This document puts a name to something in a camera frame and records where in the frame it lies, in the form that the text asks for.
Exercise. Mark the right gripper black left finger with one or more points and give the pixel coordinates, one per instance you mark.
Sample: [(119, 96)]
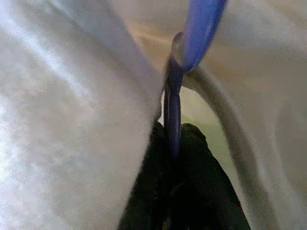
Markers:
[(148, 182)]

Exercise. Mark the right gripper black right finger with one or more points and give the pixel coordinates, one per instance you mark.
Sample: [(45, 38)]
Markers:
[(199, 182)]

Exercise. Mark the purple plastic hanger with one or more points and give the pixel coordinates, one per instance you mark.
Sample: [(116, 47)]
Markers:
[(173, 119)]

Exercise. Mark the white garment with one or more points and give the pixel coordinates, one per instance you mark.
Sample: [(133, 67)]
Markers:
[(72, 119)]

